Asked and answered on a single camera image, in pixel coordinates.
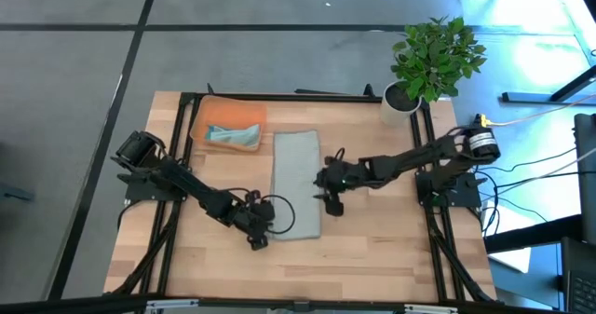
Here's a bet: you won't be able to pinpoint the orange plastic basket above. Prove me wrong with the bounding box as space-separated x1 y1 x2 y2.
189 94 269 155

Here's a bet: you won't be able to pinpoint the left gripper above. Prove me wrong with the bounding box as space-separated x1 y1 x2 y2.
230 189 270 253

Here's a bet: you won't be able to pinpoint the white plant pot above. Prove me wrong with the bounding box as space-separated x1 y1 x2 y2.
379 80 423 129

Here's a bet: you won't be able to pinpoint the yellow hanging cable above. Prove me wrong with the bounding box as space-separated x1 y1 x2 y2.
478 92 596 129

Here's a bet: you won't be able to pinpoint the grey waffle-weave towel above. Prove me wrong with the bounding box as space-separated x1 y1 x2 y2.
269 130 323 241

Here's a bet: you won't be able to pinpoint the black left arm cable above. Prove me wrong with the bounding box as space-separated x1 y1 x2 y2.
259 193 297 236

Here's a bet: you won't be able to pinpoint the white paper sheet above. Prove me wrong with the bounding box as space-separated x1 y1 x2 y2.
483 201 533 274

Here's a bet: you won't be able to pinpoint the black aluminium table frame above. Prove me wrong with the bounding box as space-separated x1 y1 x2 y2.
104 83 497 306

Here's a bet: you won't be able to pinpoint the black floor beam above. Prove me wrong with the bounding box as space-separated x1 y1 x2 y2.
483 213 584 254

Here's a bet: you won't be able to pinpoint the black floor cable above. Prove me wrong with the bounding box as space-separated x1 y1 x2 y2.
479 183 551 237
474 148 578 175

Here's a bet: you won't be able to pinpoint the green leafy plant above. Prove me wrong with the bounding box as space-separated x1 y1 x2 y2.
390 15 488 103

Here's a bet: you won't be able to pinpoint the light blue teal-edged microfiber towel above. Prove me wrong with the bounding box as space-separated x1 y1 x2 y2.
204 123 262 149

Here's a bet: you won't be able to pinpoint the beige floor cable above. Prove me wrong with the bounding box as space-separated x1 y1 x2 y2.
483 146 596 198

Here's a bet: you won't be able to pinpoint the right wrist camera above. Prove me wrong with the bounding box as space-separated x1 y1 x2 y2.
313 171 330 199

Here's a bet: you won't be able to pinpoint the black desk leg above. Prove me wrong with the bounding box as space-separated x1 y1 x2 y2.
501 64 596 104

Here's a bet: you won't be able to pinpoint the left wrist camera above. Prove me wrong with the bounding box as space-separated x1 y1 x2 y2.
254 197 277 223

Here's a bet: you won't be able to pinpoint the black keyboard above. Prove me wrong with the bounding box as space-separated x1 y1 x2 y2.
561 237 596 314

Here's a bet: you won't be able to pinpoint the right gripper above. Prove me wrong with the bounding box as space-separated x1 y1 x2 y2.
318 155 372 218

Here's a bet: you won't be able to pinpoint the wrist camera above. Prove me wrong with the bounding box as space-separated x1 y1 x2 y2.
254 197 277 223
313 171 330 199

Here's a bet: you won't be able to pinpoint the dark grey desk side panel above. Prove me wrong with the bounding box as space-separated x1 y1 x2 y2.
573 113 596 245

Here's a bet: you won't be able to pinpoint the black crossbar white brackets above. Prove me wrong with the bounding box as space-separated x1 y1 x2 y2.
0 294 596 314

